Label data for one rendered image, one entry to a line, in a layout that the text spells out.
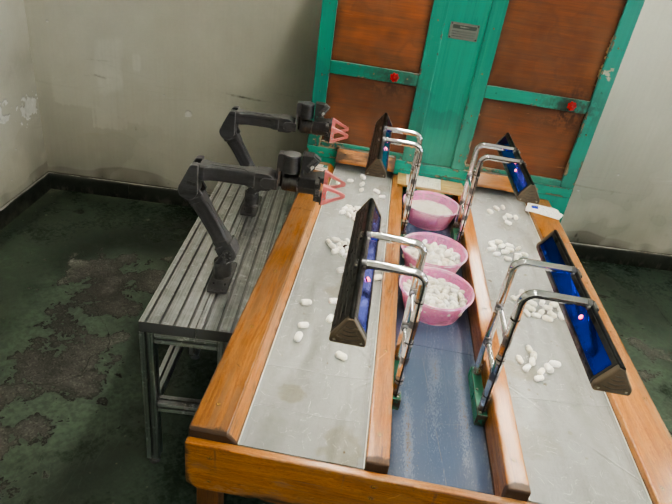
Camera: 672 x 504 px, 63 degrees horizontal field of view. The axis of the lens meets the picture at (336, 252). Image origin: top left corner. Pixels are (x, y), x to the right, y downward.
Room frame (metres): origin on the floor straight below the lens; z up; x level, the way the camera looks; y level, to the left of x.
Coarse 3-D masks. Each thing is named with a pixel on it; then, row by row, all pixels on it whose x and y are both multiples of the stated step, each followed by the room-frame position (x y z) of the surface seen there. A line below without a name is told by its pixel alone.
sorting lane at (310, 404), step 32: (352, 192) 2.39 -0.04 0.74; (384, 192) 2.45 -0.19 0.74; (320, 224) 2.02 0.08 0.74; (352, 224) 2.06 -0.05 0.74; (384, 224) 2.11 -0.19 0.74; (320, 256) 1.76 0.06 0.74; (384, 256) 1.83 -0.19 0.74; (320, 288) 1.55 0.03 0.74; (288, 320) 1.35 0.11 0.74; (320, 320) 1.38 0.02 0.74; (288, 352) 1.20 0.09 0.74; (320, 352) 1.23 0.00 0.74; (352, 352) 1.25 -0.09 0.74; (288, 384) 1.08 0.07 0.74; (320, 384) 1.10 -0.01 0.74; (352, 384) 1.11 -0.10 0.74; (256, 416) 0.95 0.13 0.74; (288, 416) 0.97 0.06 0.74; (320, 416) 0.98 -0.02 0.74; (352, 416) 1.00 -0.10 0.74; (256, 448) 0.86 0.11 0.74; (288, 448) 0.87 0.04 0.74; (320, 448) 0.89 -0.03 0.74; (352, 448) 0.90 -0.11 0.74
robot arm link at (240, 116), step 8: (232, 112) 2.18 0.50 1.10; (240, 112) 2.20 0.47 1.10; (248, 112) 2.22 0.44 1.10; (256, 112) 2.23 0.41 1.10; (232, 120) 2.18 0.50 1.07; (240, 120) 2.20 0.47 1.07; (248, 120) 2.20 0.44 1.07; (256, 120) 2.20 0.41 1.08; (264, 120) 2.21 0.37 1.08; (272, 120) 2.20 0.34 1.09; (280, 120) 2.20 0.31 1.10; (288, 120) 2.20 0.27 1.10; (224, 128) 2.18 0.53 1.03; (232, 128) 2.18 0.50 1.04; (272, 128) 2.20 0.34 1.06; (280, 128) 2.20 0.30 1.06; (224, 136) 2.18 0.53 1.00; (232, 136) 2.18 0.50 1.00
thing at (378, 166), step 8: (384, 120) 2.37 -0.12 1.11; (376, 128) 2.37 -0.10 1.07; (376, 136) 2.22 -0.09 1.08; (384, 136) 2.16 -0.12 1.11; (376, 144) 2.08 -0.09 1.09; (384, 144) 2.10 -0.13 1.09; (376, 152) 1.97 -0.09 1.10; (384, 152) 2.03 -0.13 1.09; (368, 160) 1.98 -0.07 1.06; (376, 160) 1.88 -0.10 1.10; (384, 160) 1.96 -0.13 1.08; (368, 168) 1.88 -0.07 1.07; (376, 168) 1.88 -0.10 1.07; (384, 168) 1.89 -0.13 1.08; (376, 176) 1.88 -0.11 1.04; (384, 176) 1.88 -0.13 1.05
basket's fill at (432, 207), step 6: (414, 204) 2.37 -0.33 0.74; (420, 204) 2.38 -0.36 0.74; (426, 204) 2.39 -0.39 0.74; (432, 204) 2.42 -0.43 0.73; (438, 204) 2.42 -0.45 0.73; (420, 210) 2.31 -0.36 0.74; (426, 210) 2.33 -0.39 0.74; (432, 210) 2.33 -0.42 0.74; (438, 210) 2.34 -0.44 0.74; (444, 210) 2.37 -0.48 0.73; (450, 210) 2.37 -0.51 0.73
